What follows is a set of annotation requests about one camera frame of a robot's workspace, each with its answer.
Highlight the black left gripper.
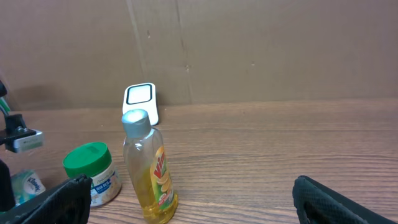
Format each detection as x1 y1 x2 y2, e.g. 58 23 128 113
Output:
0 114 36 212

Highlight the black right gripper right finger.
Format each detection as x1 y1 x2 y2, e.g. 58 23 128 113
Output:
292 175 397 224

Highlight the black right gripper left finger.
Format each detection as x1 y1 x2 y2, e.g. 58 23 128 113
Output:
1 174 92 224

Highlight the small teal tissue pack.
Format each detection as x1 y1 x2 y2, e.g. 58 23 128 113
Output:
11 170 46 206

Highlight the green lid jar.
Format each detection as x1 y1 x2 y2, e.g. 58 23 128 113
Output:
63 142 122 207

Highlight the yellow dish soap bottle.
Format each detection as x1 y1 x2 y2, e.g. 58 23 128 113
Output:
121 109 178 223

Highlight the white barcode scanner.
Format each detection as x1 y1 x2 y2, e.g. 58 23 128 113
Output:
122 82 159 126

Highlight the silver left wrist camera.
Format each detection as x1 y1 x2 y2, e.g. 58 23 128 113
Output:
12 130 44 153

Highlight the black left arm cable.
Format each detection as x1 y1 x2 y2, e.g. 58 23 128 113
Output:
0 80 12 118

